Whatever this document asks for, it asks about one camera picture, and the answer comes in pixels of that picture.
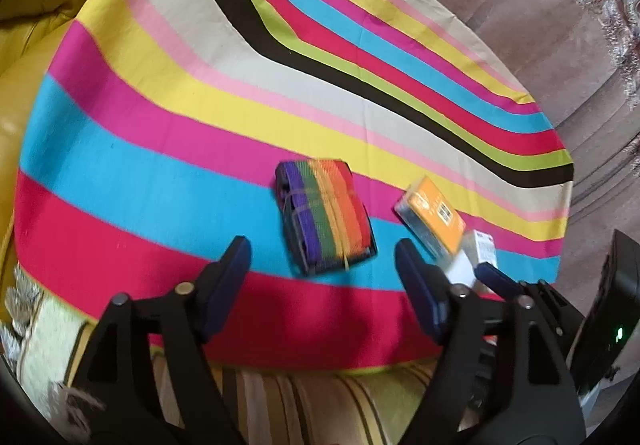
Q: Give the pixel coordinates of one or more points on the orange tissue pack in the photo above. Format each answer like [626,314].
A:
[431,218]

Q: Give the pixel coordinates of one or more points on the yellow leather sofa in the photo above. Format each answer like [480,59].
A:
[31,30]

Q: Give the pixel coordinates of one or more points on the rainbow striped cloth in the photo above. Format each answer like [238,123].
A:
[164,128]

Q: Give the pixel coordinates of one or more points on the white blue medicine box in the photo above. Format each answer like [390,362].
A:
[479,247]

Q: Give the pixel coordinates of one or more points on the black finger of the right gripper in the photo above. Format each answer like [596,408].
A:
[561,316]

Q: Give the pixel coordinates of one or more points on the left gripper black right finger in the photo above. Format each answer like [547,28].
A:
[500,379]

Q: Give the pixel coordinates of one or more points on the black camera with green light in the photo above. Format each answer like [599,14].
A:
[612,318]

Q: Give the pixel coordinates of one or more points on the small white cube box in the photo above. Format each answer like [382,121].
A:
[460,270]

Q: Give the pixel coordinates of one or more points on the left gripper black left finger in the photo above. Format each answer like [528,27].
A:
[145,369]

